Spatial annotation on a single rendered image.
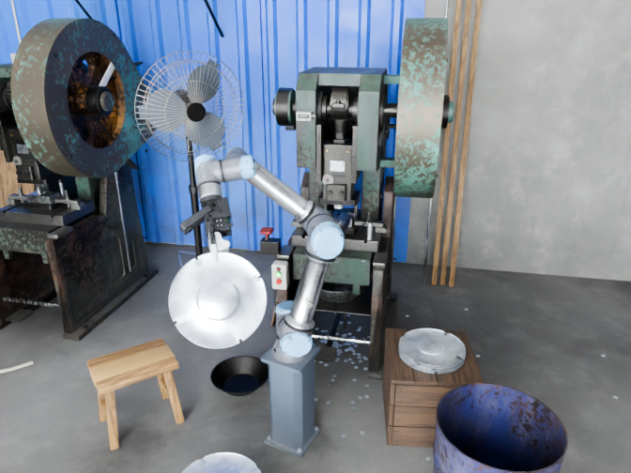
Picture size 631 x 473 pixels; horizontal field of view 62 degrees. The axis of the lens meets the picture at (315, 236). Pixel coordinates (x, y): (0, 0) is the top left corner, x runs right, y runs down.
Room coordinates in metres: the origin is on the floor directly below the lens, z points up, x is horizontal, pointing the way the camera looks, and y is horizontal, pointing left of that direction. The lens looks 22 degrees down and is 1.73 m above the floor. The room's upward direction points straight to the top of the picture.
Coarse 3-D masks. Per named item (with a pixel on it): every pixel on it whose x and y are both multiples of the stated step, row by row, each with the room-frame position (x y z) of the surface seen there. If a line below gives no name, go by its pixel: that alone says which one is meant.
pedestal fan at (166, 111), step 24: (192, 72) 2.77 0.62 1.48; (216, 72) 2.88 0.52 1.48; (144, 96) 2.71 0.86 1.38; (168, 96) 2.78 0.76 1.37; (192, 96) 2.79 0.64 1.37; (168, 120) 2.74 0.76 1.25; (192, 120) 2.74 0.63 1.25; (216, 120) 2.85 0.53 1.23; (216, 144) 2.89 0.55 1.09; (192, 168) 2.90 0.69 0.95; (192, 192) 2.88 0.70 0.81
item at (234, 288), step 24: (192, 264) 1.44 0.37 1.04; (216, 264) 1.45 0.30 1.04; (240, 264) 1.46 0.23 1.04; (192, 288) 1.40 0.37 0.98; (216, 288) 1.40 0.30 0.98; (240, 288) 1.42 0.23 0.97; (264, 288) 1.43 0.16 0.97; (192, 312) 1.36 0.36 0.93; (216, 312) 1.36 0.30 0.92; (240, 312) 1.38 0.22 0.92; (264, 312) 1.38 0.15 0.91; (192, 336) 1.32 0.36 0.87; (216, 336) 1.33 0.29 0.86
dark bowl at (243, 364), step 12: (228, 360) 2.32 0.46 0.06; (240, 360) 2.34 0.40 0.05; (252, 360) 2.33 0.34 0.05; (216, 372) 2.24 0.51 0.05; (228, 372) 2.28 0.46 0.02; (240, 372) 2.30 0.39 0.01; (252, 372) 2.29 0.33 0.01; (264, 372) 2.25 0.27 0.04; (216, 384) 2.15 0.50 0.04; (228, 384) 2.20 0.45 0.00; (240, 384) 2.20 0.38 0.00; (252, 384) 2.20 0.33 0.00
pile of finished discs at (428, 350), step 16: (416, 336) 2.06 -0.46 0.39; (432, 336) 2.06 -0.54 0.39; (448, 336) 2.06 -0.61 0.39; (400, 352) 1.95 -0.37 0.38; (416, 352) 1.93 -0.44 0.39; (432, 352) 1.92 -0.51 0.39; (448, 352) 1.93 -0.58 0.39; (464, 352) 1.93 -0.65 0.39; (416, 368) 1.86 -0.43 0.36; (432, 368) 1.83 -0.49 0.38; (448, 368) 1.83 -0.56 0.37
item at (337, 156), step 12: (324, 144) 2.55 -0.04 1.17; (336, 144) 2.55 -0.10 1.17; (348, 144) 2.55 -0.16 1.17; (324, 156) 2.54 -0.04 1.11; (336, 156) 2.53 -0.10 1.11; (348, 156) 2.52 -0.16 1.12; (324, 168) 2.54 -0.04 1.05; (336, 168) 2.53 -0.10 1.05; (348, 168) 2.52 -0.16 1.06; (324, 180) 2.53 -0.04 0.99; (336, 180) 2.53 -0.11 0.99; (348, 180) 2.52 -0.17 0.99; (324, 192) 2.54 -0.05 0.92; (336, 192) 2.50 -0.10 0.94; (348, 192) 2.52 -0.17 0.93
